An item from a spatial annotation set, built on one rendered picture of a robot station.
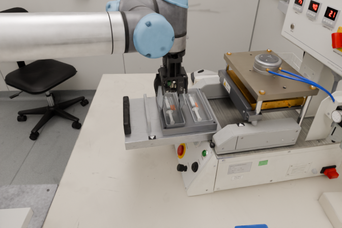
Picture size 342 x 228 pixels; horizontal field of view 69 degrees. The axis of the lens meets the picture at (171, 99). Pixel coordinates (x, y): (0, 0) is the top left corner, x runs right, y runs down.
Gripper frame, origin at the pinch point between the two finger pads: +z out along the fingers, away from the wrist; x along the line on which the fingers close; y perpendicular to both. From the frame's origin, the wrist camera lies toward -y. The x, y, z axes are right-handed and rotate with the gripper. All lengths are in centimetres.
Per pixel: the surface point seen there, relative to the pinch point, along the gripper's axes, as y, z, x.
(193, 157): 8.1, 17.1, 6.3
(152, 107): -4.3, 4.0, -5.5
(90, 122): -26.6, 26.2, -32.2
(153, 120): 2.4, 4.0, -6.0
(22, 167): -74, 102, -100
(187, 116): 5.4, 1.4, 4.3
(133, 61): -155, 61, -11
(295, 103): 10.2, -3.6, 36.1
